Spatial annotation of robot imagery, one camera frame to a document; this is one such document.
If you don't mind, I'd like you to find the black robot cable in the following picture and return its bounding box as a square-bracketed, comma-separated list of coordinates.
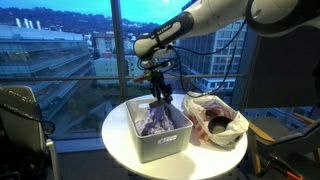
[136, 19, 248, 98]

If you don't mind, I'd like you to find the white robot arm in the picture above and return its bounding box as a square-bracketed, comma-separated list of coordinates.
[134, 0, 320, 108]

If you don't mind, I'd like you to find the window frame post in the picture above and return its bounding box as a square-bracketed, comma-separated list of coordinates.
[110, 0, 127, 101]

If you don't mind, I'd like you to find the yellow wrist camera box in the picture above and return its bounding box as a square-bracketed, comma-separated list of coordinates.
[133, 74, 152, 83]

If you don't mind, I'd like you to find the purple checkered cloth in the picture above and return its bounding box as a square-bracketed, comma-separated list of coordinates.
[135, 106, 174, 136]

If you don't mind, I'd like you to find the grey chair left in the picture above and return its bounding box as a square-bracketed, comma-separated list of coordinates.
[0, 85, 62, 180]

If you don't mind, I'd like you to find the black bowl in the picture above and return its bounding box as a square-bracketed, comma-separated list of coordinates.
[208, 116, 231, 134]

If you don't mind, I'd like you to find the white round table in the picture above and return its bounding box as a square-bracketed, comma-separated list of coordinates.
[102, 103, 248, 180]

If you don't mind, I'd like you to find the white storage container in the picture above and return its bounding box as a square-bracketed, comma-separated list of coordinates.
[125, 99, 193, 163]

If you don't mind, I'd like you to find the white plastic bag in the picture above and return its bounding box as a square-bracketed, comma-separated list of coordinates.
[181, 92, 249, 147]

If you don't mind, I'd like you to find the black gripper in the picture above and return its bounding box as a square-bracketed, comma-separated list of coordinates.
[149, 71, 173, 108]

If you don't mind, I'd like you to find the window railing bar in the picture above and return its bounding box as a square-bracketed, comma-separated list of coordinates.
[0, 74, 246, 82]

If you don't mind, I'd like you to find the wooden armchair right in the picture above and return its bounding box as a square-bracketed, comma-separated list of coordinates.
[248, 113, 320, 180]

